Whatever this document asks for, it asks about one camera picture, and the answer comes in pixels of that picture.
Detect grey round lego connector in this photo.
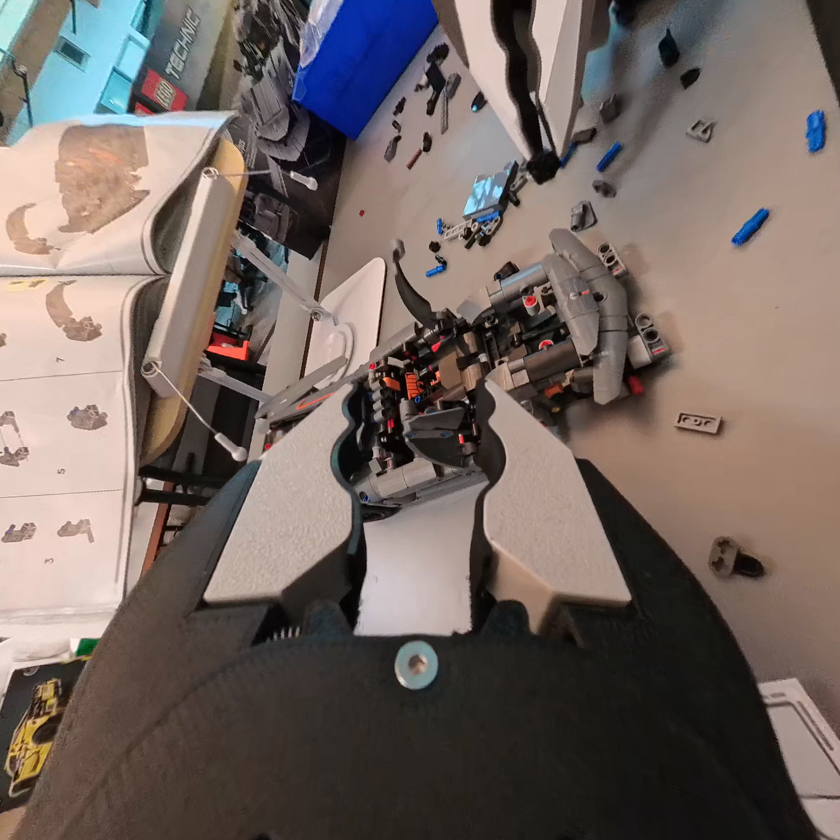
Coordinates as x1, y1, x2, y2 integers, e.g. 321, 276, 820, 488
707, 537, 765, 580

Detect crumpled clear plastic bags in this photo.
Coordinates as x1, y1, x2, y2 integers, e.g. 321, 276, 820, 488
305, 0, 371, 48

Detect yellow car picture booklet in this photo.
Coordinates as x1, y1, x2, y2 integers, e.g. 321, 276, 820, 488
0, 656, 93, 805

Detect blue plastic bin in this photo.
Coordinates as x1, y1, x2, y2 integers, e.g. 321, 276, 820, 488
292, 0, 439, 140

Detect dark lego set box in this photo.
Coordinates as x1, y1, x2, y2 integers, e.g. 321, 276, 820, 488
128, 0, 349, 260

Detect grey lego car model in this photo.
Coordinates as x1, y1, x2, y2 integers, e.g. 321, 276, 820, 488
255, 228, 673, 525

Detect white sticker sheet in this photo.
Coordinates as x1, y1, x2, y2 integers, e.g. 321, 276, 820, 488
758, 678, 840, 840

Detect open instruction booklet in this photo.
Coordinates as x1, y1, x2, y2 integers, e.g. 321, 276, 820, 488
0, 112, 240, 624

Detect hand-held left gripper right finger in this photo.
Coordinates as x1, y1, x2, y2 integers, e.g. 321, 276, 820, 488
474, 378, 633, 634

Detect white metal book stand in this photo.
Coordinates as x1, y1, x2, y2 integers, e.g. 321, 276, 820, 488
134, 138, 388, 506

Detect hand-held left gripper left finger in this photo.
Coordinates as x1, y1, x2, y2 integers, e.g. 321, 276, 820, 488
202, 382, 367, 608

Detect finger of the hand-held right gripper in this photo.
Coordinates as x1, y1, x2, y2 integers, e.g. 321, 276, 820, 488
521, 0, 599, 158
433, 0, 547, 160

